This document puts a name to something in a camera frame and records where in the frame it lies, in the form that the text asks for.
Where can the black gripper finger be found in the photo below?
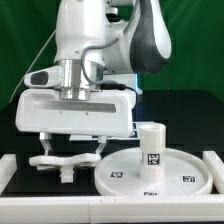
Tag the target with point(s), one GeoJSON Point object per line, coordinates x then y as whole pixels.
{"type": "Point", "coordinates": [101, 145]}
{"type": "Point", "coordinates": [45, 142]}

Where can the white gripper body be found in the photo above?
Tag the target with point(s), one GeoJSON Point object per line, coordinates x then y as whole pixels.
{"type": "Point", "coordinates": [107, 113]}

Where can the white round table top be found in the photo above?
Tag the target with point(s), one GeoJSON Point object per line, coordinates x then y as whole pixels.
{"type": "Point", "coordinates": [118, 174]}

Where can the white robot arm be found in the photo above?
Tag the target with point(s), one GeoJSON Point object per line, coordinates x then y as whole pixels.
{"type": "Point", "coordinates": [95, 40]}

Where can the white marker tag board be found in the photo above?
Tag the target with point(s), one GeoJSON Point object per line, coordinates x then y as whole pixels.
{"type": "Point", "coordinates": [134, 136]}

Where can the white left fence block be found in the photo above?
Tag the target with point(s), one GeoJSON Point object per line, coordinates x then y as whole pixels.
{"type": "Point", "coordinates": [8, 167]}

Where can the white fence block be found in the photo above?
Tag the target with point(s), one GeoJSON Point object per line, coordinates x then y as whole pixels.
{"type": "Point", "coordinates": [216, 168]}
{"type": "Point", "coordinates": [8, 167]}

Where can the white right fence block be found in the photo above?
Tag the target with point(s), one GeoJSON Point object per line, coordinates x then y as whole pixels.
{"type": "Point", "coordinates": [216, 168]}

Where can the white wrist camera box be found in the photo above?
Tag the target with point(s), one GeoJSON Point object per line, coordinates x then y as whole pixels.
{"type": "Point", "coordinates": [45, 78]}

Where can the white front fence rail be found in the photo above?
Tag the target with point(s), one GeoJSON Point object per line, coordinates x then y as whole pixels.
{"type": "Point", "coordinates": [114, 209]}

